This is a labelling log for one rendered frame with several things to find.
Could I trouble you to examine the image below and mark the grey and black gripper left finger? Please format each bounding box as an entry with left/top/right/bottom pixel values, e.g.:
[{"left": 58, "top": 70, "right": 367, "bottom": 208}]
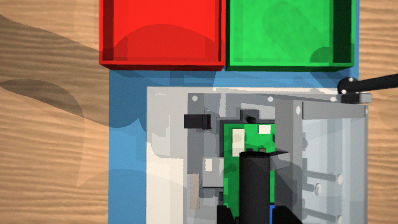
[{"left": 217, "top": 205, "right": 236, "bottom": 224}]

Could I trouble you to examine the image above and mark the green circuit board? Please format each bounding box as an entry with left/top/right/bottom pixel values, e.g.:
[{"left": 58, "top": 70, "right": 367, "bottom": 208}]
[{"left": 223, "top": 124, "right": 275, "bottom": 224}]

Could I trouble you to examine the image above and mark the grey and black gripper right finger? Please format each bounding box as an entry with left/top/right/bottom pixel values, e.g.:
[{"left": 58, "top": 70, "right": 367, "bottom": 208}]
[{"left": 272, "top": 206, "right": 303, "bottom": 224}]

